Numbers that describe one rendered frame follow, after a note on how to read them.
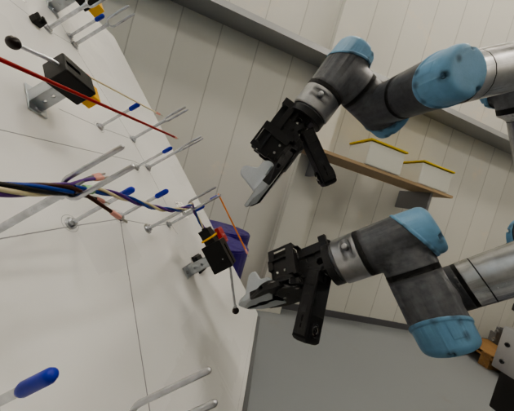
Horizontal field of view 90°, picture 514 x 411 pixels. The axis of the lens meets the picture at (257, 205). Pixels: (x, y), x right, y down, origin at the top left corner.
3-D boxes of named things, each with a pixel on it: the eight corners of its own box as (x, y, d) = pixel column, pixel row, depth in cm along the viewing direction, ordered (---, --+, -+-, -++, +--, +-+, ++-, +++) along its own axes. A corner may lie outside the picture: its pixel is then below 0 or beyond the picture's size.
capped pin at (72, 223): (63, 216, 29) (127, 180, 28) (74, 218, 31) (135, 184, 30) (66, 228, 29) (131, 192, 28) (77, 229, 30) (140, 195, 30)
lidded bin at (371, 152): (376, 176, 307) (383, 155, 306) (401, 176, 270) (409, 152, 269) (342, 165, 295) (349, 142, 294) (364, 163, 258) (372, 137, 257)
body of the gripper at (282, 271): (285, 267, 54) (338, 245, 50) (290, 308, 49) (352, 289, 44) (263, 253, 50) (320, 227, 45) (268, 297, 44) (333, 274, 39)
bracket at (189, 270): (188, 279, 50) (210, 267, 49) (182, 268, 50) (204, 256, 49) (195, 272, 54) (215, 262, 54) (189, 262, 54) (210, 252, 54)
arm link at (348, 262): (377, 282, 42) (360, 264, 37) (350, 290, 44) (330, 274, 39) (361, 243, 47) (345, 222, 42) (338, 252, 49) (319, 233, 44)
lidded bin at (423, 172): (420, 192, 324) (426, 172, 323) (449, 194, 288) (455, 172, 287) (392, 182, 312) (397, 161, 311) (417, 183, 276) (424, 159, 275)
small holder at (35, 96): (-31, 46, 29) (22, 12, 28) (49, 99, 37) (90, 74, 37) (-29, 74, 27) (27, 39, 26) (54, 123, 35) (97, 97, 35)
